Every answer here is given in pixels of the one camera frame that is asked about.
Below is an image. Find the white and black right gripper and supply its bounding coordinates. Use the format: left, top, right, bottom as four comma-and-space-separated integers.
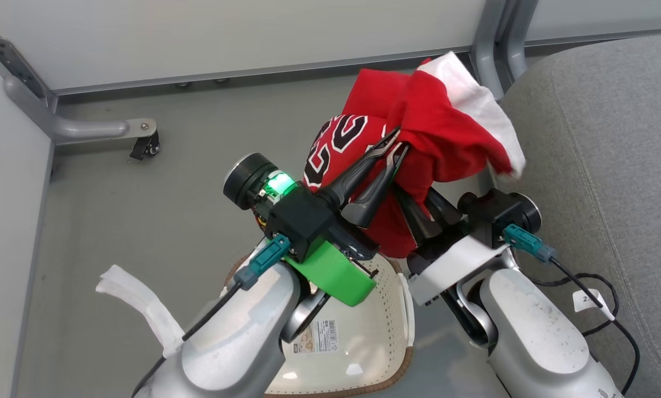
392, 184, 542, 307

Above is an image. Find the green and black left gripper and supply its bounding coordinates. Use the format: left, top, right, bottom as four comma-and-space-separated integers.
253, 127, 411, 308

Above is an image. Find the red basketball jersey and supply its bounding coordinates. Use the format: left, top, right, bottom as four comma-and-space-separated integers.
303, 51, 527, 259

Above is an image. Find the grey fabric sofa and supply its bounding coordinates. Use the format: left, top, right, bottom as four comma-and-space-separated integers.
496, 34, 661, 398

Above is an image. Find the white plastic laundry basket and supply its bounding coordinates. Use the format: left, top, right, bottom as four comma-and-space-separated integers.
220, 253, 416, 398

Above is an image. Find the grey curved partition leg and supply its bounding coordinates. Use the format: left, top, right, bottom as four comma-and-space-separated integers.
471, 0, 509, 101
503, 0, 539, 81

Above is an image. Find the black caster wheel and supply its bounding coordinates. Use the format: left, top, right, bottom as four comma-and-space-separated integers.
130, 132, 161, 161

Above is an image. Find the white cable label tag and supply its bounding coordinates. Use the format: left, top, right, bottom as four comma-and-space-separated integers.
572, 288, 616, 322

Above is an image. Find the grey partition leg with bracket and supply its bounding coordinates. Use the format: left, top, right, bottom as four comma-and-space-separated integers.
0, 36, 158, 146

